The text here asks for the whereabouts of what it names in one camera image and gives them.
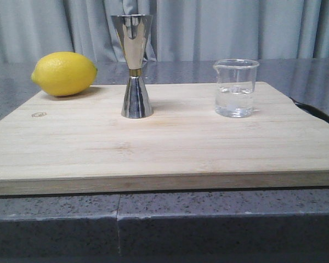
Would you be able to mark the clear glass beaker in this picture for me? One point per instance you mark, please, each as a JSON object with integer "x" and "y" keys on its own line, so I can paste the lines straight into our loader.
{"x": 236, "y": 80}

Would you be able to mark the yellow lemon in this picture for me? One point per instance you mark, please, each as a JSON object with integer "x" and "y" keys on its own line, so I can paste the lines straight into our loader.
{"x": 64, "y": 73}

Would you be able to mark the grey curtain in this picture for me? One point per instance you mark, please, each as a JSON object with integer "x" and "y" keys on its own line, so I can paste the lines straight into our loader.
{"x": 181, "y": 30}

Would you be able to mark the wooden cutting board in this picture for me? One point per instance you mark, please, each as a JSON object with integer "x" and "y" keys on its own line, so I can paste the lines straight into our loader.
{"x": 82, "y": 143}

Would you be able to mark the steel double jigger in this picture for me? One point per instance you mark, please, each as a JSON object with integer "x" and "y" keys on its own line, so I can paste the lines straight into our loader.
{"x": 132, "y": 32}

